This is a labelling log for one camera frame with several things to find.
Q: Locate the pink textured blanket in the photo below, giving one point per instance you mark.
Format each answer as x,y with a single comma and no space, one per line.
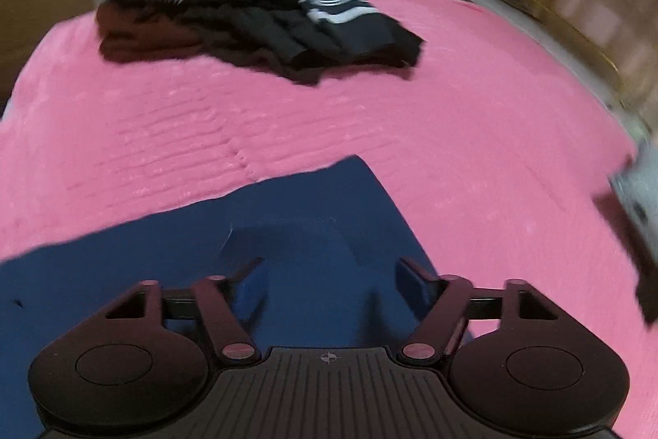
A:
462,120

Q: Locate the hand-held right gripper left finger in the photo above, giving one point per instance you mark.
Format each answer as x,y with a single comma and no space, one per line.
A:
250,282

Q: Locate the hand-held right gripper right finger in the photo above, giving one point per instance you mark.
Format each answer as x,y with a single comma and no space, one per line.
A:
411,282

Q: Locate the grey and black object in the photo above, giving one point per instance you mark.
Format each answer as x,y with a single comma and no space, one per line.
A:
635,207

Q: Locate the dark brown garment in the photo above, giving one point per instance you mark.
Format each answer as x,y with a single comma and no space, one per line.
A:
139,32

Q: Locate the navy blue garment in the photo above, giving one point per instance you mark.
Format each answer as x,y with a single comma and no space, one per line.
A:
308,202

